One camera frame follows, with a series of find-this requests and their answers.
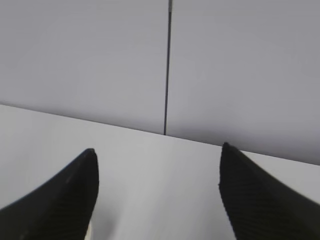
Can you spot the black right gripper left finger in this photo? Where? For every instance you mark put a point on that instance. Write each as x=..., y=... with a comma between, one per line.
x=59, y=209

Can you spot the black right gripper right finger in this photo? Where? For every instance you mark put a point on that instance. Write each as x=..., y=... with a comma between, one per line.
x=259, y=206

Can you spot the white paper cup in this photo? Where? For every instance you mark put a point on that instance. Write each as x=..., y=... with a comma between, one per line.
x=89, y=232

